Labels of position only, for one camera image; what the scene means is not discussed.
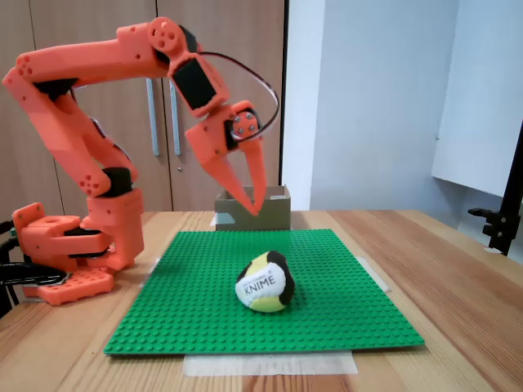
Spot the black cable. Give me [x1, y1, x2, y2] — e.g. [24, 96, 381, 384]
[0, 238, 20, 319]

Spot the white wall panel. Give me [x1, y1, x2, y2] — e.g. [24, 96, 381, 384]
[431, 0, 523, 199]

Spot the gripper servo cable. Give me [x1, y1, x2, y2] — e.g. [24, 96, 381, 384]
[199, 51, 281, 142]

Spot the wooden cabinet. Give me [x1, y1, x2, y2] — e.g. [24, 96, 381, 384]
[0, 0, 287, 213]

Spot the silver cabinet handle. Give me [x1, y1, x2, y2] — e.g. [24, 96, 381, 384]
[145, 78, 160, 157]
[169, 81, 182, 156]

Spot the brown cardboard box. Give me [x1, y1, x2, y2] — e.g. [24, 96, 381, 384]
[214, 185, 292, 232]

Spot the white yellow black fabric ball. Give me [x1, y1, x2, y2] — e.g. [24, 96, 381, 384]
[235, 250, 296, 314]

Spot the green studded baseplate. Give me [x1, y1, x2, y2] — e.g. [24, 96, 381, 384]
[102, 228, 426, 357]

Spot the black camera stand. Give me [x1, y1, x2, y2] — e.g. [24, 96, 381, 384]
[467, 120, 523, 257]

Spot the narrow masking tape strip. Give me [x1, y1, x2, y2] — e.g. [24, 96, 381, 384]
[355, 255, 392, 293]
[137, 256, 161, 287]

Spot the black table clamp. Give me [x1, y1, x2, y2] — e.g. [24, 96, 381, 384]
[0, 263, 69, 287]

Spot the wide masking tape strip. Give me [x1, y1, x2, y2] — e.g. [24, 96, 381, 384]
[182, 351, 360, 377]

